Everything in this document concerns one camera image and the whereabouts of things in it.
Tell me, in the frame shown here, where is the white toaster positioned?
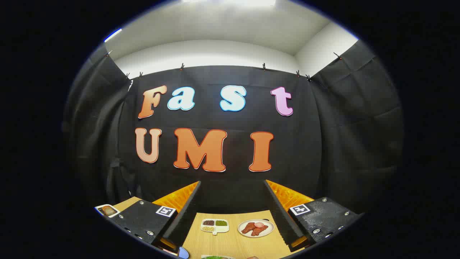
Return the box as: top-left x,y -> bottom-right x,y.
95,204 -> 121,218

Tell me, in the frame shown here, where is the white oval plate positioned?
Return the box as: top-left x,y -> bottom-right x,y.
238,219 -> 275,238

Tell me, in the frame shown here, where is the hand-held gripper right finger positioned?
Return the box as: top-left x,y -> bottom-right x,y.
263,180 -> 362,253

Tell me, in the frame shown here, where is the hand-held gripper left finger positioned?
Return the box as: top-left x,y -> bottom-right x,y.
108,181 -> 202,255

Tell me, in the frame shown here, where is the row of black cloth clips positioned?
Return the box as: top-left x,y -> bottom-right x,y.
106,50 -> 344,81

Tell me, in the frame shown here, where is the ceiling light panel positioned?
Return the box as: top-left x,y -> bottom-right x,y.
103,28 -> 123,43

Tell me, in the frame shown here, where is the white divided snack tray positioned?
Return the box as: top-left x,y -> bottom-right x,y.
201,218 -> 230,235

